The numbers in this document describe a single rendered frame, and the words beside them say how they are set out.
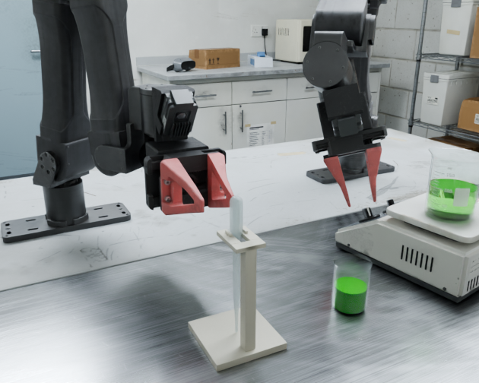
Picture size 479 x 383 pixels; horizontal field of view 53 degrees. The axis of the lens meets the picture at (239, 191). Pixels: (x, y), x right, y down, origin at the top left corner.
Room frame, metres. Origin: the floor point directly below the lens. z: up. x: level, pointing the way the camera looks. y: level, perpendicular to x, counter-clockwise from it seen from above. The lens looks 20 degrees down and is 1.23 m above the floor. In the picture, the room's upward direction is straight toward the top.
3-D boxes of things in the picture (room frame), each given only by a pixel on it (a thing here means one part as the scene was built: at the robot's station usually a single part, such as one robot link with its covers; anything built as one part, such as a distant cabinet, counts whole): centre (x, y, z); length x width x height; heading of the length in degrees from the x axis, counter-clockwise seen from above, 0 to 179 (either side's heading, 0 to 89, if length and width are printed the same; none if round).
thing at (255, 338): (0.44, 0.00, 0.96); 0.08 x 0.08 x 0.13; 26
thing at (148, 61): (3.78, -0.05, 0.93); 1.70 x 0.01 x 0.06; 117
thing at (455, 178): (0.57, -0.27, 1.03); 0.07 x 0.06 x 0.08; 39
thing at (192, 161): (0.53, 0.04, 1.04); 0.09 x 0.07 x 0.07; 27
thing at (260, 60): (3.44, -0.14, 0.95); 0.24 x 0.13 x 0.09; 10
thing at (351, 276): (0.50, -0.13, 0.93); 0.04 x 0.04 x 0.06
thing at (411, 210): (0.59, -0.27, 0.98); 0.12 x 0.12 x 0.01; 37
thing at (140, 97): (0.67, 0.13, 1.08); 0.12 x 0.09 x 0.12; 62
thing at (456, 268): (0.61, -0.26, 0.94); 0.22 x 0.13 x 0.08; 37
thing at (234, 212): (0.44, 0.01, 1.04); 0.01 x 0.01 x 0.04; 26
